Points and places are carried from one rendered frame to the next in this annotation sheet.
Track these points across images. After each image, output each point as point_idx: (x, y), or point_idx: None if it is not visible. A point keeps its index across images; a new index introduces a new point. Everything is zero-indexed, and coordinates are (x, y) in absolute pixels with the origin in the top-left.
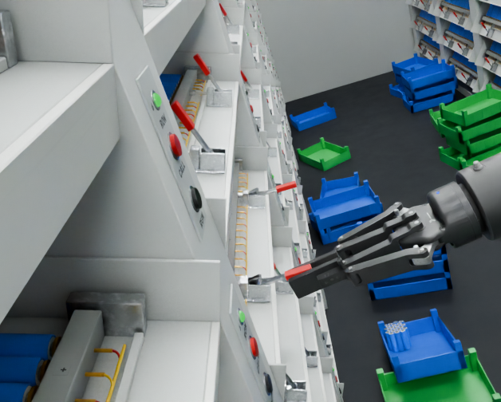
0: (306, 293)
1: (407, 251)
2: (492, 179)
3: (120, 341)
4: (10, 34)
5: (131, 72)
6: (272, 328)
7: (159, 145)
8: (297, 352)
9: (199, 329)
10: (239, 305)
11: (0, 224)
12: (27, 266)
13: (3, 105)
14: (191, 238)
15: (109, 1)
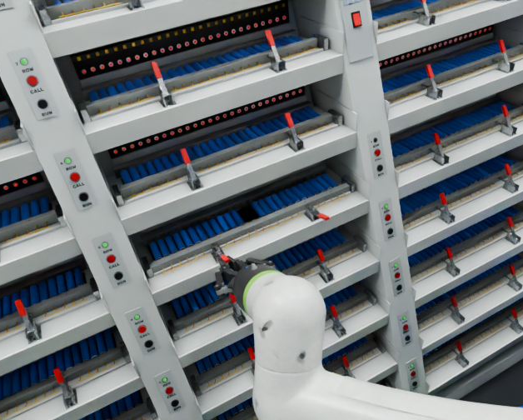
0: None
1: (219, 282)
2: (243, 278)
3: (59, 224)
4: (22, 134)
5: (51, 152)
6: (196, 272)
7: (61, 176)
8: None
9: (68, 236)
10: (112, 242)
11: None
12: None
13: None
14: (67, 208)
15: (50, 128)
